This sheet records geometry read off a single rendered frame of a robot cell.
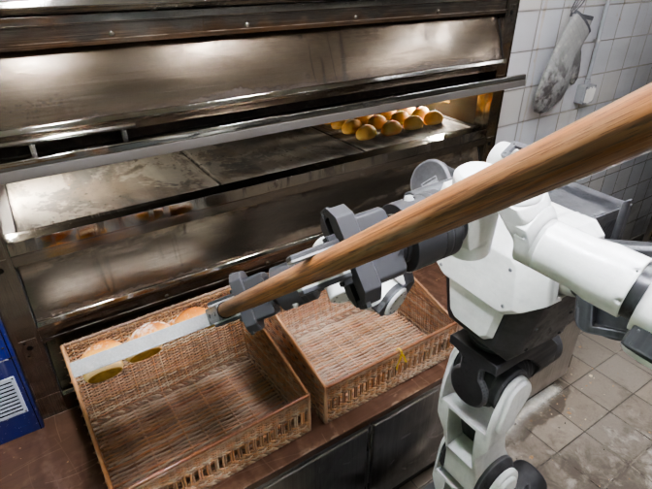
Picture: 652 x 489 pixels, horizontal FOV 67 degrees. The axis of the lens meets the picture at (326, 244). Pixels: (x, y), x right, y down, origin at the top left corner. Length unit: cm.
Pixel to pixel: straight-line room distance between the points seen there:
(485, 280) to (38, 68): 111
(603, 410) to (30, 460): 230
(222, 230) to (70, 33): 69
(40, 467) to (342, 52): 151
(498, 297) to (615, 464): 166
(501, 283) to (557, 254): 34
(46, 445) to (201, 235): 76
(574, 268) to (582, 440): 199
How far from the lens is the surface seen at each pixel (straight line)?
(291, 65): 158
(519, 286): 91
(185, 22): 144
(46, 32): 137
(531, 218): 61
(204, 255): 163
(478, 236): 66
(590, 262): 60
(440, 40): 197
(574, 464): 246
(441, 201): 36
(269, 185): 164
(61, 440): 175
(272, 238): 171
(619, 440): 263
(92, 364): 102
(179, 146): 132
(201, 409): 167
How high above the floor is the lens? 181
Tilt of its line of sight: 30 degrees down
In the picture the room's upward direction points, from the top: straight up
